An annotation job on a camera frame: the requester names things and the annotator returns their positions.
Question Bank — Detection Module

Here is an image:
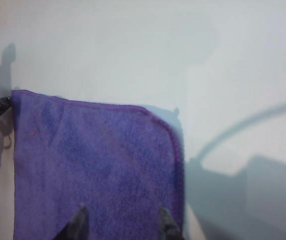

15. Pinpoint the purple microfiber cloth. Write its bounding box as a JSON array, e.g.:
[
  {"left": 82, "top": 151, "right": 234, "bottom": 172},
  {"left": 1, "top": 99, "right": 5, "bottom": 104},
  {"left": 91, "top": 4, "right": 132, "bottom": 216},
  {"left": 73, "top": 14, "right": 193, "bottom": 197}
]
[{"left": 10, "top": 89, "right": 185, "bottom": 240}]

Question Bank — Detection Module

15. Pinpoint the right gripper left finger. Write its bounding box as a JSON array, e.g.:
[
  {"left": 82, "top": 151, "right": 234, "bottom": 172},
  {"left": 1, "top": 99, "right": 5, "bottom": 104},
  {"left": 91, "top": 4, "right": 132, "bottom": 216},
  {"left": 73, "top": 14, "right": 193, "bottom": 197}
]
[{"left": 55, "top": 203, "right": 89, "bottom": 240}]

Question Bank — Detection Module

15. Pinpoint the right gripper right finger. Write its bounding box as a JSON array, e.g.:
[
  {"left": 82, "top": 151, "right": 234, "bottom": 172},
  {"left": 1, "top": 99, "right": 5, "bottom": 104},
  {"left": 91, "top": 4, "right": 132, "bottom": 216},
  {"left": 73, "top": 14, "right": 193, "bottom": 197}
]
[{"left": 159, "top": 207, "right": 184, "bottom": 240}]

